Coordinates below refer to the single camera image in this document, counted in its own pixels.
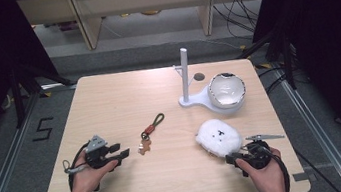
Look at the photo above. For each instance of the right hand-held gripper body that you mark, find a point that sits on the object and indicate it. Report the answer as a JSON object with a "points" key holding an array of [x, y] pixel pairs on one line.
{"points": [[257, 155]]}

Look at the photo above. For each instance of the black metal stand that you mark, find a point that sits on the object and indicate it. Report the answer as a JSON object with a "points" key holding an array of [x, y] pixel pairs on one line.
{"points": [[20, 93], [284, 59]]}

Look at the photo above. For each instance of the white fluffy plush toy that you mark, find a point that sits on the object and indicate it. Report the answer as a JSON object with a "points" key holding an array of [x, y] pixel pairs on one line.
{"points": [[220, 138]]}

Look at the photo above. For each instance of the white hanger stand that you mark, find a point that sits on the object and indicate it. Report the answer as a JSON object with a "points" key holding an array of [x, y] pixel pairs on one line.
{"points": [[185, 73]]}

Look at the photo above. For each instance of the person's left hand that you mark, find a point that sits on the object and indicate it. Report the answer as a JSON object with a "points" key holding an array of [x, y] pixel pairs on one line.
{"points": [[90, 178]]}

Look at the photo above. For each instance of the grey tape strip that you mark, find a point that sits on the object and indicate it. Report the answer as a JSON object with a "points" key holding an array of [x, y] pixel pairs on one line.
{"points": [[301, 177]]}

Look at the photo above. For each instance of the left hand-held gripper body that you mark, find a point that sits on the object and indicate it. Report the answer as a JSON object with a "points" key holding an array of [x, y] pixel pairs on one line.
{"points": [[96, 155]]}

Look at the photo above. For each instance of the person's right hand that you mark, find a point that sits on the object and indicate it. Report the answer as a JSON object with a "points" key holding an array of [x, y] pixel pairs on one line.
{"points": [[267, 176]]}

